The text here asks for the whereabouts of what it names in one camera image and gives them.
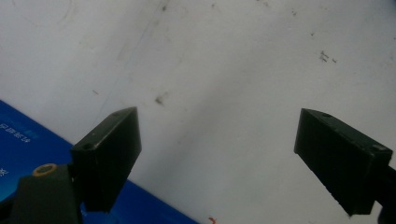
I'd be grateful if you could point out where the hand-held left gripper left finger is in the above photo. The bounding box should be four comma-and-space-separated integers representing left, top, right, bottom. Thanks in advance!
8, 106, 143, 224

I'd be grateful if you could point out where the blue printed box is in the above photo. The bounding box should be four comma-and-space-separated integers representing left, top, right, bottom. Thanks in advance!
0, 99, 200, 224

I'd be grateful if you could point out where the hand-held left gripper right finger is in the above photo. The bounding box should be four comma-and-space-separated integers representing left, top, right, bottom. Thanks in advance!
293, 107, 396, 224

